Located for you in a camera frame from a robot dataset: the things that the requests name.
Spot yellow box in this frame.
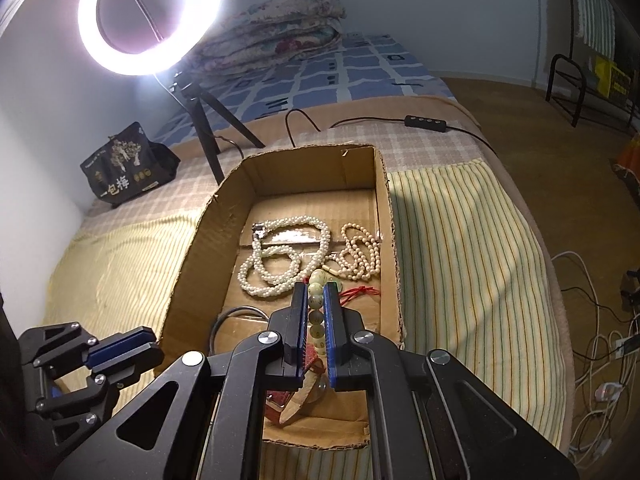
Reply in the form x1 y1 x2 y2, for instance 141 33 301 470
594 55 631 103

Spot black clothes rack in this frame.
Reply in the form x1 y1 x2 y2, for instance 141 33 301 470
546 0 639 136

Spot black tripod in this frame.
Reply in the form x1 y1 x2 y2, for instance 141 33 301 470
167 71 266 184

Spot striped hanging towel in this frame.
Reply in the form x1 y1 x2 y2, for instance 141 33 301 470
576 0 616 58

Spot folded floral quilt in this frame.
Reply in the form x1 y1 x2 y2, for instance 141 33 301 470
180 0 347 77

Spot orange covered stool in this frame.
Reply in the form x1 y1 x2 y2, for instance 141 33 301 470
613 132 640 188

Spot brown cardboard box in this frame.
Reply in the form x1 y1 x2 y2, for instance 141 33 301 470
154 143 406 451

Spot yellow striped cloth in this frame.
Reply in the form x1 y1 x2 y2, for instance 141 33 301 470
44 148 574 449

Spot cream bead bracelet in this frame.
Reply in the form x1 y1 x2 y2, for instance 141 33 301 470
305 268 342 361

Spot thick white pearl necklace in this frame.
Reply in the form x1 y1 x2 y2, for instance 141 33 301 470
237 214 332 297

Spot green jade pendant red cord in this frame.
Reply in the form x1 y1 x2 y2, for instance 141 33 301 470
336 283 381 309

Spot white cables on floor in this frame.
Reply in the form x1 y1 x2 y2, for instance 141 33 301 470
549 250 640 461

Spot red leather strap watch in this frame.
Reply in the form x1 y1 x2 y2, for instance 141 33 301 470
265 344 328 427

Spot white ring light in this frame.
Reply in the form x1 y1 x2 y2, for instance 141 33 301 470
77 0 224 76

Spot blue checked bedsheet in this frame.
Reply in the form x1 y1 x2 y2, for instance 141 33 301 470
150 32 457 146

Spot blue bangle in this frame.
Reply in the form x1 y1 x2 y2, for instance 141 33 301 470
209 306 271 356

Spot thin cream pearl necklace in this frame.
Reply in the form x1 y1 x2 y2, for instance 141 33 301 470
324 223 384 282

